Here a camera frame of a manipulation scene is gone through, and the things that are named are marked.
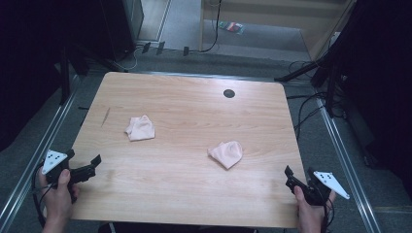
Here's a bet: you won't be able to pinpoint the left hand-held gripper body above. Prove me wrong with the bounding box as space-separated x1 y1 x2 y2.
41 148 93 205

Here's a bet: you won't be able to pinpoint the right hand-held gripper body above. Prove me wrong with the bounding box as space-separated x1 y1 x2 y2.
291 166 351 207

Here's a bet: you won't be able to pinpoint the pink sock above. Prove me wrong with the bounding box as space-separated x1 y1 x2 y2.
123 114 156 143
207 140 244 170

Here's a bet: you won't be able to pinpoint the person's right hand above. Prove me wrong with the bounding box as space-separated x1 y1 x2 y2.
293 185 337 227

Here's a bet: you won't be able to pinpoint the person's left hand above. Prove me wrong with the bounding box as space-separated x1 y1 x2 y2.
38 168 81 225

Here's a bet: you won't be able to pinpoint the black metal stand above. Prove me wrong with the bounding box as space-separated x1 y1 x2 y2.
58 47 72 106
273 52 344 119

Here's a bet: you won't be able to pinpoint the dark curtain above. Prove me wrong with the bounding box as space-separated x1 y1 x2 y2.
326 0 412 198
0 0 108 153

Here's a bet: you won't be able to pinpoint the black cabinet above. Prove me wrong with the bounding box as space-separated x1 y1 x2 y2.
98 0 146 62

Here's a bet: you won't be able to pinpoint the colourful packet on floor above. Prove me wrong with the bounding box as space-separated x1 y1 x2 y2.
218 20 246 36

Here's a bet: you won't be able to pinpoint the metal floor rail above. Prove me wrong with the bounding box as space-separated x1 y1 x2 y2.
0 73 82 233
315 96 383 233

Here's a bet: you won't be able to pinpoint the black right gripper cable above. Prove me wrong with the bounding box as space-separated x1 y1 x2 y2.
320 197 336 233

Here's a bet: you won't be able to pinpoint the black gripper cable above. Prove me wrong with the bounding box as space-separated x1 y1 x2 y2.
320 197 336 233
30 164 53 229

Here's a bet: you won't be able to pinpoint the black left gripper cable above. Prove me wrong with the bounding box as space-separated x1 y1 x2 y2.
30 164 53 229

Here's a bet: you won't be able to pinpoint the black floor cables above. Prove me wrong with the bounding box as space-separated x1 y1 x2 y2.
286 59 328 142

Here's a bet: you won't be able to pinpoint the white floor cable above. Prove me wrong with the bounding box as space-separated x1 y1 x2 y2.
111 46 144 73

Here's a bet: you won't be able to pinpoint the black hanging cable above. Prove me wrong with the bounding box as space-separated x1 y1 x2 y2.
197 0 223 53

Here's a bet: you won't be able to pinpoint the light wooden frame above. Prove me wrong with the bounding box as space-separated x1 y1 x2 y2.
198 0 358 62

